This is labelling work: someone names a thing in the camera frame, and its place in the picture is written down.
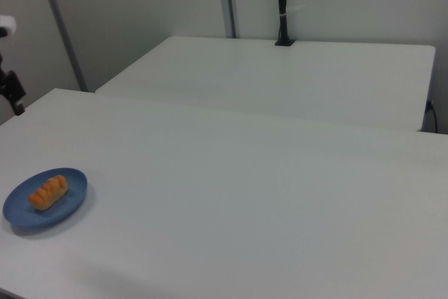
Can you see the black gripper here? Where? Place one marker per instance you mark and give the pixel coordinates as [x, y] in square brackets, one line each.
[12, 86]

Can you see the orange bread roll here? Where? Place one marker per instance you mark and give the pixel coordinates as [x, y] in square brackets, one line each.
[48, 193]

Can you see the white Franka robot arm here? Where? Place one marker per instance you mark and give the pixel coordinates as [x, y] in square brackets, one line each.
[6, 23]

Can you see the blue round plate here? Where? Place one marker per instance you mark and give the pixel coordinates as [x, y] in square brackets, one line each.
[24, 213]

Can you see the white zip tie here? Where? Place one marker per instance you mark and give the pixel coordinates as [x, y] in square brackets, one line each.
[292, 10]

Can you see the slanted grey metal partition post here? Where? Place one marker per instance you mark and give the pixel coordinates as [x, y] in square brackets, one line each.
[59, 22]

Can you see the black camera stand pole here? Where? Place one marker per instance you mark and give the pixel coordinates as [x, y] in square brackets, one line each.
[282, 1]

